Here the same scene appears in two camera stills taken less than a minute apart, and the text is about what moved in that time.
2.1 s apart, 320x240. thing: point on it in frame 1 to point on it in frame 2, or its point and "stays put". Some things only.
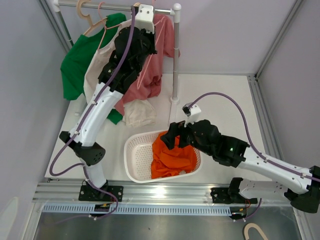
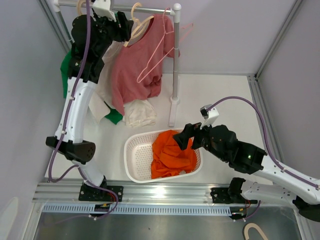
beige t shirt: x=137 y=112 stays put
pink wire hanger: x=163 y=18 to x=178 y=45
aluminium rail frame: x=133 y=192 stays put
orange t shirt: x=166 y=162 stays put
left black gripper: x=151 y=36 to x=123 y=33
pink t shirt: x=149 y=84 stays put
